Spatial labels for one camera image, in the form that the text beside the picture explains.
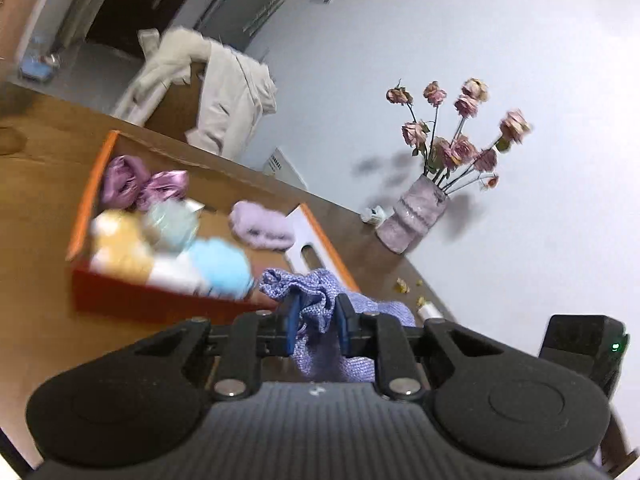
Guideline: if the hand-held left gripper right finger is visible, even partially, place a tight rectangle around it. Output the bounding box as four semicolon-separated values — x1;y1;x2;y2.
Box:
336;293;505;401

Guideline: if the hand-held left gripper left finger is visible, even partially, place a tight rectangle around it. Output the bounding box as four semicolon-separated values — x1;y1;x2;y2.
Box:
133;293;304;401

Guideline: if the purple knitted cloth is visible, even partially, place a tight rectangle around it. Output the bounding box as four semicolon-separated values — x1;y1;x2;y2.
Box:
259;267;417;384

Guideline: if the light blue plush toy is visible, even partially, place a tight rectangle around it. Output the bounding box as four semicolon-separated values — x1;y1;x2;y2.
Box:
187;238;256;301

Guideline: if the lilac fluffy cloth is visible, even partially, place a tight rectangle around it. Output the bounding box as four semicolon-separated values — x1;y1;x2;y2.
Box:
228;200;296;251

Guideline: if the orange cardboard box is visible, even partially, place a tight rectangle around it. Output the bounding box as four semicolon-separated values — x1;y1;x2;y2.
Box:
66;130;362;327

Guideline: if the yellow plush toy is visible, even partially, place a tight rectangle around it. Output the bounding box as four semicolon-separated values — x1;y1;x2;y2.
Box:
92;210;157;287

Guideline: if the white thread spool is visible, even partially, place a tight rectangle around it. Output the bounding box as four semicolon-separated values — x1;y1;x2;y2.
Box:
417;297;444;322

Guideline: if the lilac glass vase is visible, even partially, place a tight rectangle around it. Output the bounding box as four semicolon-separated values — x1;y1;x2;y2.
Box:
375;175;449;255

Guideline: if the dried pink rose bouquet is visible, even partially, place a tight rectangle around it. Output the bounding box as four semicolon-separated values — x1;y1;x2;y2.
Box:
385;78;532;196

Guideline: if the cream coat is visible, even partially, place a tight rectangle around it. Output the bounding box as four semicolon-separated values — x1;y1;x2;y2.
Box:
112;27;279;157

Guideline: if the wooden chair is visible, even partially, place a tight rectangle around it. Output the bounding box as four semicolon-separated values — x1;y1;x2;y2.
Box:
144;57;212;142

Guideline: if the grey refrigerator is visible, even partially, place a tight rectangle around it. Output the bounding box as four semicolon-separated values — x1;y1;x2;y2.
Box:
194;0;307;54

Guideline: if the dark door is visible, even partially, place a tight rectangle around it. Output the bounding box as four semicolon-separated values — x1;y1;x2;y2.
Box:
84;0;217;59

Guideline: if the blue item on floor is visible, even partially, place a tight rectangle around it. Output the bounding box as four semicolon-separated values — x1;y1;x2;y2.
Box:
17;57;54;82

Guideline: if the pink suitcase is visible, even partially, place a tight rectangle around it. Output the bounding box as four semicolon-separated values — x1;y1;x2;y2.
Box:
0;0;52;67

